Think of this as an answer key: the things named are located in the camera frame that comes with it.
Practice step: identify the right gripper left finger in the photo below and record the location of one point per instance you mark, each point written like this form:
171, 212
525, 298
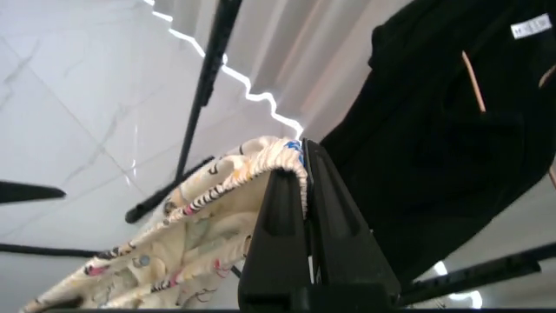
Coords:
278, 261

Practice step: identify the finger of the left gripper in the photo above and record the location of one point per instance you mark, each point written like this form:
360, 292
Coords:
21, 192

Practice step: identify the cream printed garment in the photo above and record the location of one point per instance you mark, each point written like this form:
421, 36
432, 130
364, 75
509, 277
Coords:
195, 235

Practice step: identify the black garment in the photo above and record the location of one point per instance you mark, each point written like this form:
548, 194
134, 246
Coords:
434, 152

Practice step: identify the pink clothes hanger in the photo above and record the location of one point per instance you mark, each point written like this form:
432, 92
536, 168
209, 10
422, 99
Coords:
474, 84

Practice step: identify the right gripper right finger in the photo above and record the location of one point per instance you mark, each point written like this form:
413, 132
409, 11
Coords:
347, 261

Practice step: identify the black clothes rack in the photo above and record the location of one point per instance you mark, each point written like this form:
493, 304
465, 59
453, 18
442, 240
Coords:
213, 56

